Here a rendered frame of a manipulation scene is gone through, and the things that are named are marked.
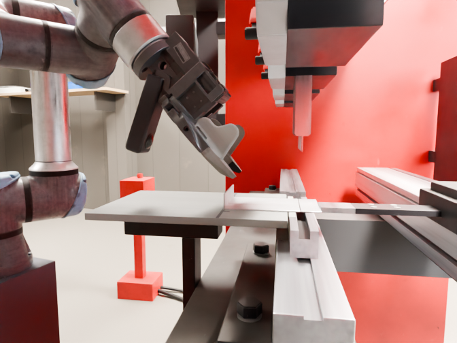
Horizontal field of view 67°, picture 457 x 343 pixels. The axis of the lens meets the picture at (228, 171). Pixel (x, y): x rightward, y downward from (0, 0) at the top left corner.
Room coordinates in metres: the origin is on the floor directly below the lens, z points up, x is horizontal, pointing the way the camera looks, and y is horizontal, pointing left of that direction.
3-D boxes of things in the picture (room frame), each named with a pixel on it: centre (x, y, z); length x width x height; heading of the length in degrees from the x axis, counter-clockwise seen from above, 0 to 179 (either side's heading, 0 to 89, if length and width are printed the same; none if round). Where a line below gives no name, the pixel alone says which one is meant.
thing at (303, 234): (0.46, -0.10, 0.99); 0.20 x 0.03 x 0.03; 171
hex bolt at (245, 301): (0.36, -0.02, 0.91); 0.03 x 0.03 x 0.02
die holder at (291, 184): (1.03, -0.19, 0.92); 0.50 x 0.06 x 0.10; 171
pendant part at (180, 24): (1.74, 0.22, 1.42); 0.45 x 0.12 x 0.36; 2
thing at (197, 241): (0.52, 0.08, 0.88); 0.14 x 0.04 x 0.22; 81
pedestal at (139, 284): (2.27, 0.61, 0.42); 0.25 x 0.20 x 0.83; 81
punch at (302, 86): (0.49, -0.10, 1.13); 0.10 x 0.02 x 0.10; 171
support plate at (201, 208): (0.51, 0.05, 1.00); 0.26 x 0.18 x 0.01; 81
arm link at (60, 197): (0.89, 0.46, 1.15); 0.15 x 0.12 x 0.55; 128
